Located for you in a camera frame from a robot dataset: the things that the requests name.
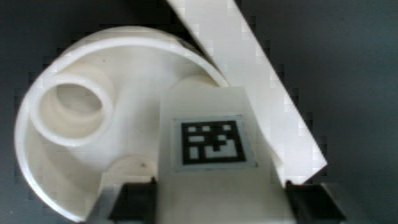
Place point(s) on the white round stool seat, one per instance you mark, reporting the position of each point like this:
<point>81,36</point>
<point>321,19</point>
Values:
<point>88,118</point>

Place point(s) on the white L-shaped fence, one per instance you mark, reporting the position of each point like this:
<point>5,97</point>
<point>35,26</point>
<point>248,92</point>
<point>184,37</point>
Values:
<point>225,37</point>

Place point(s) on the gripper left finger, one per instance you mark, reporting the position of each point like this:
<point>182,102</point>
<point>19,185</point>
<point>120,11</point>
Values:
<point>127,204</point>

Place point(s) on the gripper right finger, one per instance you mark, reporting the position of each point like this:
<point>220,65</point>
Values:
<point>323,204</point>

